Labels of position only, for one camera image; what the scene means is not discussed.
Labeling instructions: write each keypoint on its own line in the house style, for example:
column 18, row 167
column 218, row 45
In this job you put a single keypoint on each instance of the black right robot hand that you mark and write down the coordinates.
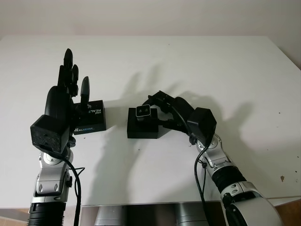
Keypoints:
column 182, row 110

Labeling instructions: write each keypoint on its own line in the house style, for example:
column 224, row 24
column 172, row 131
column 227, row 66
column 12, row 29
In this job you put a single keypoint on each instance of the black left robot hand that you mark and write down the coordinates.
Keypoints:
column 57, row 101

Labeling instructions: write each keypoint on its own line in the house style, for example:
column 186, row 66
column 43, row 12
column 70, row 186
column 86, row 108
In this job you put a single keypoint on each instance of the small silver depth camera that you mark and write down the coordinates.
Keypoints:
column 143, row 111

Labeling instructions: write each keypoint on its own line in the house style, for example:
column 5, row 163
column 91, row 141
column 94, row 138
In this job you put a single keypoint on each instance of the black RealSense box lid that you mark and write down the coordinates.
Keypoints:
column 92, row 118

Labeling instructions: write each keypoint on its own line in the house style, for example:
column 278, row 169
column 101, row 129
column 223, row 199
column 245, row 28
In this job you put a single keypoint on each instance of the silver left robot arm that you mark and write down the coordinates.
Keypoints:
column 50, row 176

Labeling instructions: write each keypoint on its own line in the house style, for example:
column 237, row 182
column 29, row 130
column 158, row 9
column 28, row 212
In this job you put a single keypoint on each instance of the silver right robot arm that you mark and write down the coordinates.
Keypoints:
column 235, row 183

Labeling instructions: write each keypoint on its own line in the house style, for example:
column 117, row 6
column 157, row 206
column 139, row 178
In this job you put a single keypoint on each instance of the silver robot leg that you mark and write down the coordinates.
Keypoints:
column 109, row 216
column 194, row 215

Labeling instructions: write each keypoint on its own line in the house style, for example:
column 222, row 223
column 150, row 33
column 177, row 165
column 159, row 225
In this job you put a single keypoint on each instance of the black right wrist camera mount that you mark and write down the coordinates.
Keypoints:
column 202, row 124

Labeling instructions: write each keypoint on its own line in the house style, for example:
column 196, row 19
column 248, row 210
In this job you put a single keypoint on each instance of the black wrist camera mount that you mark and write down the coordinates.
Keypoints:
column 202, row 124
column 48, row 133

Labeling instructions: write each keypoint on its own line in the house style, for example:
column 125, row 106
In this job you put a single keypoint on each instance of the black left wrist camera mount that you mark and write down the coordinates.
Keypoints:
column 48, row 133

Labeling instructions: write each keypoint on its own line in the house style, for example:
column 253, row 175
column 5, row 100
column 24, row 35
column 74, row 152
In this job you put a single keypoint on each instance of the black camera box base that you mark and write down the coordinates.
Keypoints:
column 141, row 130

